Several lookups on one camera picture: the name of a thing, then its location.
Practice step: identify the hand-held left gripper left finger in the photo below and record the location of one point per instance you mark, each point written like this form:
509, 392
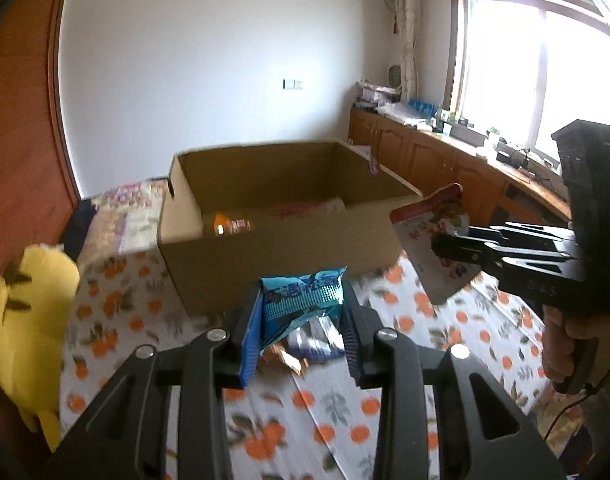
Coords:
252, 340

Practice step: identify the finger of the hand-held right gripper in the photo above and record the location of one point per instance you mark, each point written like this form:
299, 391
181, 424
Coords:
535, 237
485, 255

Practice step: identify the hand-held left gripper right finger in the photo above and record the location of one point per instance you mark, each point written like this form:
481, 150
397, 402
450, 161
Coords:
352, 345

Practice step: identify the white and red snack packet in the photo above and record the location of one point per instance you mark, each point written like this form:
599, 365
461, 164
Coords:
425, 260

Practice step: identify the teal snack packet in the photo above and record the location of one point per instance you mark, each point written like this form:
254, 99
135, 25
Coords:
300, 300

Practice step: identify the brown cardboard box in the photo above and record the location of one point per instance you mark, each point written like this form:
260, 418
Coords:
265, 265

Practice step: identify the person's right hand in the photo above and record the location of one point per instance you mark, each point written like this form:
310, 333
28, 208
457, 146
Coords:
557, 345

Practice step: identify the orange foil snack packet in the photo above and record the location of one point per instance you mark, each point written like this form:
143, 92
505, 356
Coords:
285, 360

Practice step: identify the silver and blue snack packet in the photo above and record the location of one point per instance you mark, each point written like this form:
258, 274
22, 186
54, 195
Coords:
310, 347

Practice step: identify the orange fruit print bedsheet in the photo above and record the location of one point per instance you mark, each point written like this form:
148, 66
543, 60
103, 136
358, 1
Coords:
310, 410

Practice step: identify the black device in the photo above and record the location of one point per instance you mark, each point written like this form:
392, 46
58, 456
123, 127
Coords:
515, 155

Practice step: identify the wooden cabinet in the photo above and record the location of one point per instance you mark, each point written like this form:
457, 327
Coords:
425, 160

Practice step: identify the amber glossy snack packet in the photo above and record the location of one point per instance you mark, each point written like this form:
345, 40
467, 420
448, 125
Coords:
225, 225

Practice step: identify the row of blue boxes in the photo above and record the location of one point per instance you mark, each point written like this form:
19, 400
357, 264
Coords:
421, 107

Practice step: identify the window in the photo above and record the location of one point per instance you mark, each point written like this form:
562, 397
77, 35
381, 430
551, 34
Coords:
500, 70

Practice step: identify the floral quilt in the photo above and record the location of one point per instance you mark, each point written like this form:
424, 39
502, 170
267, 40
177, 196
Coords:
120, 220

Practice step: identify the grey oval object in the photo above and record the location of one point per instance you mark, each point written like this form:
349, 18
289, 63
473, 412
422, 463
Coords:
395, 76

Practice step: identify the dark blue cloth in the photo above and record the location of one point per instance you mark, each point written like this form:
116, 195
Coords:
77, 225

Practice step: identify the yellow plush toy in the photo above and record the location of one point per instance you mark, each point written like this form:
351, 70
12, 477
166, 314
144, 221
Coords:
30, 320

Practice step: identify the pale patterned curtain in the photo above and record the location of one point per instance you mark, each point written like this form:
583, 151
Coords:
407, 30

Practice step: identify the brown wooden panel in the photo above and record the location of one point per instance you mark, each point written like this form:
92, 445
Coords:
20, 135

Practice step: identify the white wall socket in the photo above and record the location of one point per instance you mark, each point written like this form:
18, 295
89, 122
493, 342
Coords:
293, 84

